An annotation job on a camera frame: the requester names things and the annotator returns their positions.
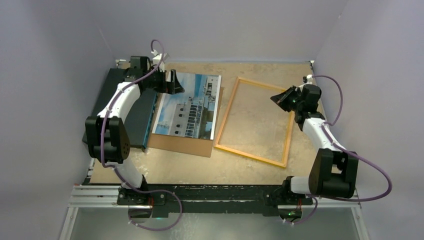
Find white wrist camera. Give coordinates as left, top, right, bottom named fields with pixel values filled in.
left=151, top=49, right=169, bottom=72
left=302, top=74, right=313, bottom=85

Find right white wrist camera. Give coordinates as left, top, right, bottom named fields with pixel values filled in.
left=302, top=74, right=313, bottom=85

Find yellow picture frame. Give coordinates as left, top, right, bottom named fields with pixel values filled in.
left=214, top=76, right=295, bottom=168

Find aluminium rail frame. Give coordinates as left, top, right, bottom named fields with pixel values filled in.
left=59, top=185, right=370, bottom=240

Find brown backing board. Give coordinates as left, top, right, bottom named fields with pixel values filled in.
left=147, top=87, right=225, bottom=158

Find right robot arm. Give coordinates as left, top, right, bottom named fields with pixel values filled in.
left=270, top=84, right=359, bottom=204

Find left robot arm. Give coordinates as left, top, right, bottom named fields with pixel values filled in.
left=85, top=53, right=185, bottom=205

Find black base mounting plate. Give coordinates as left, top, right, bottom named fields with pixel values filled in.
left=117, top=182, right=313, bottom=218

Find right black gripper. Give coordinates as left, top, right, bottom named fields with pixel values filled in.
left=271, top=85, right=304, bottom=113

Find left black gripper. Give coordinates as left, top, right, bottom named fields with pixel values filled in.
left=143, top=67, right=184, bottom=95

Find building and sky photo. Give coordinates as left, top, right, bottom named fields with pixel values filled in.
left=152, top=72, right=222, bottom=140

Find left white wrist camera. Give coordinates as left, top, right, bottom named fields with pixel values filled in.
left=151, top=49, right=169, bottom=72

